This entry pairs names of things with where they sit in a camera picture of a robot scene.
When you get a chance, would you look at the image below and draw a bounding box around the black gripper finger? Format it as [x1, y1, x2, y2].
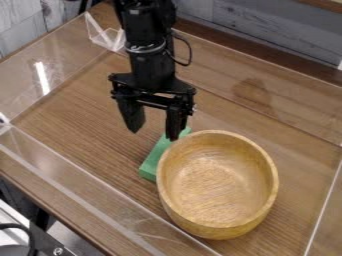
[166, 106, 187, 141]
[118, 99, 146, 133]

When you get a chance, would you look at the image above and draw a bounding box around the brown wooden bowl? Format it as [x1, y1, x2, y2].
[156, 130, 279, 240]

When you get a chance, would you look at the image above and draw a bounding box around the black metal frame bracket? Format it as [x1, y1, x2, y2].
[28, 223, 78, 256]

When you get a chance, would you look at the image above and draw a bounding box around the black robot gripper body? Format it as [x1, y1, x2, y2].
[108, 47, 197, 116]

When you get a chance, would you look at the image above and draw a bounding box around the green rectangular block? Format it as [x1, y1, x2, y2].
[138, 125, 194, 183]

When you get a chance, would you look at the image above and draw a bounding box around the black cable loop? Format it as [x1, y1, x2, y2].
[0, 221, 42, 256]

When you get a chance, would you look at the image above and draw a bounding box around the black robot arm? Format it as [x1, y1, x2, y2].
[108, 0, 197, 141]

